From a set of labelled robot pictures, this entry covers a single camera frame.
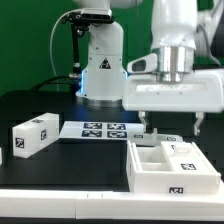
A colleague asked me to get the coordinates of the white L-shaped fence frame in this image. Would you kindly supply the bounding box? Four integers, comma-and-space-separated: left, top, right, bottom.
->
0, 184, 224, 221

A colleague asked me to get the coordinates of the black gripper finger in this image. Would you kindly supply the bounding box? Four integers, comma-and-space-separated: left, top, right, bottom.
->
194, 112, 204, 136
138, 111, 149, 132

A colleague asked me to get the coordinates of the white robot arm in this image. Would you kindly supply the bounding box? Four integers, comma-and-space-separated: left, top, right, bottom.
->
73, 0, 224, 125

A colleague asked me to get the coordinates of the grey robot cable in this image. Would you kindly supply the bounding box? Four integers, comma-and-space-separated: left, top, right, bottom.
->
49, 9, 81, 78

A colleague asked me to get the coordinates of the white door panel with knob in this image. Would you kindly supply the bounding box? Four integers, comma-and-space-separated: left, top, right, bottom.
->
128, 129, 183, 146

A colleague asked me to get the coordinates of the white cabinet top block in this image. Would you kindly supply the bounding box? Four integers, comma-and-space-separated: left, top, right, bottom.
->
12, 113, 59, 158

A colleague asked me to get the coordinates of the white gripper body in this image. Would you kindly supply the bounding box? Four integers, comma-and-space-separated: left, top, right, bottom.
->
122, 69, 224, 113

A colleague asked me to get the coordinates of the white marker base sheet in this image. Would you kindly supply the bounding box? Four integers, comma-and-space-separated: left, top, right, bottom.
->
59, 121, 144, 140

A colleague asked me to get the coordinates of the white door panel with pegs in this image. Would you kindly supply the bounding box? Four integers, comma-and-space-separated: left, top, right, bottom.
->
161, 141, 219, 176

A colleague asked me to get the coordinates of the white cabinet body box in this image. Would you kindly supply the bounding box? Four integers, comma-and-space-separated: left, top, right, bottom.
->
126, 142, 222, 194

